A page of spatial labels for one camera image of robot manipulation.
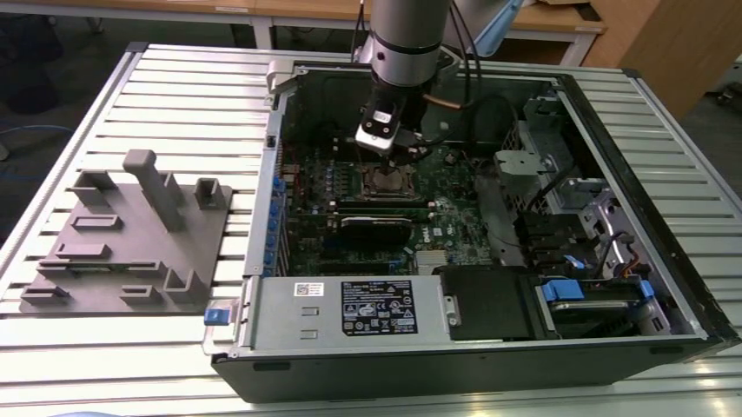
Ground metal socket cover frame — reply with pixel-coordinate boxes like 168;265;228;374
361;164;419;199

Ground CPU socket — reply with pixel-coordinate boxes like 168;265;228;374
359;162;421;202

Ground black expansion slot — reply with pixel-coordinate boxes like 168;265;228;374
320;259;391;275

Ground black plastic drive cover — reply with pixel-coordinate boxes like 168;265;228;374
433;265;543;342

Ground silver metal drive cage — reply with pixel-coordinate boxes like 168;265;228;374
491;97;607;209

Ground green RAM stick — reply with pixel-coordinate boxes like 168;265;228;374
66;264;126;275
336;206;435;219

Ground black graphics card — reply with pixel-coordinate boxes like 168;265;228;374
339;215;416;252

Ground green motherboard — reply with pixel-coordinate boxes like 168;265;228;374
276;141;511;278

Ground silver chipset heatsink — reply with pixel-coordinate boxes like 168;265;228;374
416;249;451;267

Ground wooden desk white legs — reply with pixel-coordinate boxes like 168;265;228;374
0;0;273;50
253;0;608;67

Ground wooden cabinet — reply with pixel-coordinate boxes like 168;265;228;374
581;0;742;121

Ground hard disk in blue carrier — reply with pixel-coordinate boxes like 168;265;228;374
535;277;659;340

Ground grey power supply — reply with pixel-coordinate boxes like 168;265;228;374
230;274;455;354

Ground grey parts rack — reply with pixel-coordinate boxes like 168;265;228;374
17;149;233;314

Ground black grey PC case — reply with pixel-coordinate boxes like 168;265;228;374
200;58;742;404

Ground black office chair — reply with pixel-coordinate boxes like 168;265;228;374
0;12;64;116

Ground copper cable fitting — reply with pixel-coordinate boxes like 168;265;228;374
421;93;464;109

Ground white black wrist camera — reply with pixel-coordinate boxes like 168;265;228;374
353;98;407;156

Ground thick black looped cable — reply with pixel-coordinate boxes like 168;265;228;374
469;93;521;147

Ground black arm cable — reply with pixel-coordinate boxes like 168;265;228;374
353;0;372;49
445;0;483;109

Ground grey flat ribbon cable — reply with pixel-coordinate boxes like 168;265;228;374
472;171;525;267

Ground black power cable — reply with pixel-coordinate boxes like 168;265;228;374
527;161;576;215

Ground black plastic bracket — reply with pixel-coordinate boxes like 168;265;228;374
512;211;587;267

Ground coloured power wire bundle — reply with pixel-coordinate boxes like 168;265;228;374
611;254;645;281

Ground blue floor cable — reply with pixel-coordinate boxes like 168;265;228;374
0;123;74;138

